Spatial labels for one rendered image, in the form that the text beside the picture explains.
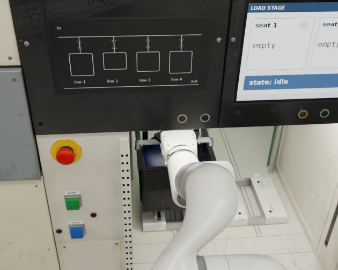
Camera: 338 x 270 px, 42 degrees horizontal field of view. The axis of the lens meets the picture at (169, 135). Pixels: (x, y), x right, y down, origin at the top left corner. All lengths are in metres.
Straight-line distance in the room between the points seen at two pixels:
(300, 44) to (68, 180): 0.59
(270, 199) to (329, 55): 0.73
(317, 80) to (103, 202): 0.57
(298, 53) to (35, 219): 0.72
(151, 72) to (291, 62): 0.29
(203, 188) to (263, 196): 0.87
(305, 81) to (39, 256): 0.79
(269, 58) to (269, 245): 0.72
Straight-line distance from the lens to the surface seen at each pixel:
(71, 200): 1.08
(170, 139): 1.22
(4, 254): 1.25
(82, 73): 0.89
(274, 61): 0.93
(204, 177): 0.73
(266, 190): 1.61
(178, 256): 0.68
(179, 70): 0.89
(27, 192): 1.08
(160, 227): 1.45
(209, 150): 1.35
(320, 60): 0.97
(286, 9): 0.89
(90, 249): 1.22
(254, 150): 1.84
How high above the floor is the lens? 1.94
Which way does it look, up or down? 35 degrees down
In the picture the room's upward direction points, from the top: 2 degrees clockwise
